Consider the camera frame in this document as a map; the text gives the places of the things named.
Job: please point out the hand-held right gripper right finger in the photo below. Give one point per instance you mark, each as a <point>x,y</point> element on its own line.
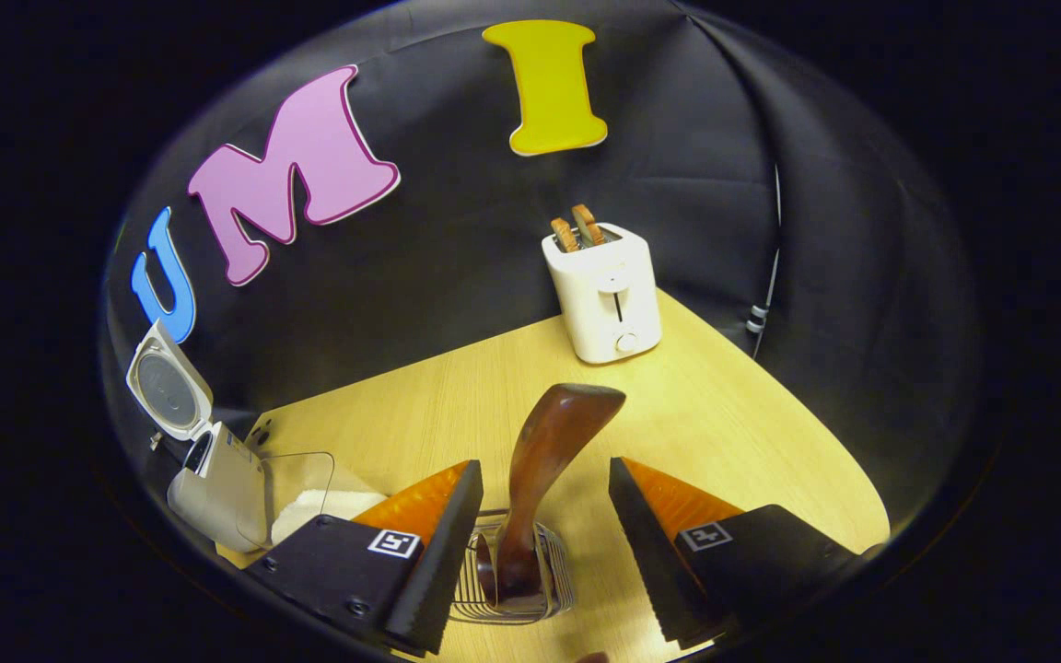
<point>650,552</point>

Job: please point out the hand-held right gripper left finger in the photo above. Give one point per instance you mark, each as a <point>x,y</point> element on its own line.
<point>443,562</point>

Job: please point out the brown wooden spoon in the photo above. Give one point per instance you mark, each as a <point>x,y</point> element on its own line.
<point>540,451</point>

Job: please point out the clear plastic rice container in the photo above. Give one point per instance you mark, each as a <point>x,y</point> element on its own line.
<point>300,479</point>

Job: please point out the white rice cooker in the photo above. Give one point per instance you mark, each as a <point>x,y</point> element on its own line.
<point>217,497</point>

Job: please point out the white toaster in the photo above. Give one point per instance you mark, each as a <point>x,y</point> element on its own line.
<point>604,295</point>

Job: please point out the brown toast slice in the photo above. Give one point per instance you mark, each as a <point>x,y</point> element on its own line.
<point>588,224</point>
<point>565,235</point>

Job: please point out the black backdrop cloth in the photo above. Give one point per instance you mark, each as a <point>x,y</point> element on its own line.
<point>457,230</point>

